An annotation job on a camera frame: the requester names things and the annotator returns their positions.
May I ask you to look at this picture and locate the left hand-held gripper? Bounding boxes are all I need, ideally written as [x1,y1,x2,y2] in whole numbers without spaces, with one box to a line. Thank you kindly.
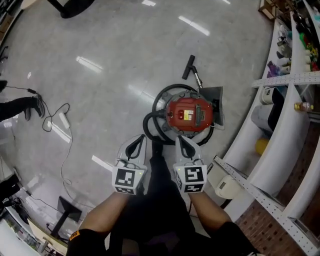
[111,134,149,197]

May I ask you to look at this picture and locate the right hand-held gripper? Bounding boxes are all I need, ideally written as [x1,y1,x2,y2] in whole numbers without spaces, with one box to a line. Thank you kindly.
[173,135,209,194]

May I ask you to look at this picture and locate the red vacuum cleaner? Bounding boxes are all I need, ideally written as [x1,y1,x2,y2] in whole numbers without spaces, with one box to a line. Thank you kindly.
[161,90,216,139]

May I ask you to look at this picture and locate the person's right forearm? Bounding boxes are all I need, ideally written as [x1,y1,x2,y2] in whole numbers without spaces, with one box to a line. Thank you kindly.
[187,190,234,237]

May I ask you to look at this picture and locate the person's left forearm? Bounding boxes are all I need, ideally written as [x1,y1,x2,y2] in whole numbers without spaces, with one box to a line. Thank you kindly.
[79,191,131,242]

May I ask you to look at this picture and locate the person's black shoe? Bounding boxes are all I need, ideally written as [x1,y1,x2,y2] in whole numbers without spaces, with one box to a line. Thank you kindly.
[150,140,165,161]

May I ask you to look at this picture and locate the white appliance with display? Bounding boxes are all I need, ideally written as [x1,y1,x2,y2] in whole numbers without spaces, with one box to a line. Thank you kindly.
[214,174,243,200]

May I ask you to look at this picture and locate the person's black trousers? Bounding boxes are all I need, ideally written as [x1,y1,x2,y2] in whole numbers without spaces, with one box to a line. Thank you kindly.
[109,154,199,256]

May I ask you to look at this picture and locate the grey metal dustpan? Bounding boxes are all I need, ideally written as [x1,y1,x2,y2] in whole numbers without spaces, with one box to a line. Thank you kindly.
[200,86,226,131]

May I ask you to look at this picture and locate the yellow container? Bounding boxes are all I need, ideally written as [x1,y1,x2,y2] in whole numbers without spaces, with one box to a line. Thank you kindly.
[255,137,271,155]

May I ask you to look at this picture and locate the white power strip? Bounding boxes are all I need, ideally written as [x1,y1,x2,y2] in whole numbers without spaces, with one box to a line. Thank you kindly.
[58,112,71,130]

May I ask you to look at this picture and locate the grey cylindrical container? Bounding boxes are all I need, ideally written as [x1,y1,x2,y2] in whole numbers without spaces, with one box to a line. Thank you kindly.
[250,104,274,133]

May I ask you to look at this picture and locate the white metal shelf rack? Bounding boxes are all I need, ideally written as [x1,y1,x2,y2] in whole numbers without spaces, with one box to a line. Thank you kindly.
[212,0,320,256]

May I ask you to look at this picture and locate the white round appliance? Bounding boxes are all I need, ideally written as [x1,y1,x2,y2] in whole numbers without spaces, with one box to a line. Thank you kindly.
[259,85,276,106]

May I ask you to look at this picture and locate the person's black shirt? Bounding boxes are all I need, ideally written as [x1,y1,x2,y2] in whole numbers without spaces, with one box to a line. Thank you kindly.
[65,220,262,256]

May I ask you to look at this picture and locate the black box appliance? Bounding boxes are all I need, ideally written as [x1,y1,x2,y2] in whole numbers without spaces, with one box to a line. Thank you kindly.
[267,87,285,132]

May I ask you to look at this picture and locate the purple cloth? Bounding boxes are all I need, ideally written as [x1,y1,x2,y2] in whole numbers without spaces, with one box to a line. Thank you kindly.
[266,60,283,79]

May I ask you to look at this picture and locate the clear bottle yellow cap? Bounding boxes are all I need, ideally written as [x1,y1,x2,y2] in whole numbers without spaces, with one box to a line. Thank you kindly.
[294,101,315,113]

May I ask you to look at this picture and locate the pile of colourful toys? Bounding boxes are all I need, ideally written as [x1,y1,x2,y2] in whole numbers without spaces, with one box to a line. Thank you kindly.
[298,31,320,72]

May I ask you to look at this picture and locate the wooden crate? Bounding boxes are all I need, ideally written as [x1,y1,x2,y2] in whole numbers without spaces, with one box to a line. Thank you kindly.
[258,0,280,20]

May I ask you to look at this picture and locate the black vacuum hose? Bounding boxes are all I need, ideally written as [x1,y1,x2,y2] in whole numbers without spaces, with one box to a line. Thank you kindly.
[142,83,216,147]

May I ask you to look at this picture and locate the white floor cable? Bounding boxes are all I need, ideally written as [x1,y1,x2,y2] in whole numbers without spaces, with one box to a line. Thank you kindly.
[60,127,74,188]

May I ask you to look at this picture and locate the beige pedestal table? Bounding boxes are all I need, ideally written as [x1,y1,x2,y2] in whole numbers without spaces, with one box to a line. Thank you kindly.
[26,195,84,256]

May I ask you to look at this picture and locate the black floor cable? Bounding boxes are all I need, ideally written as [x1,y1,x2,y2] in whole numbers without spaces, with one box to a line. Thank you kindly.
[4,84,71,133]

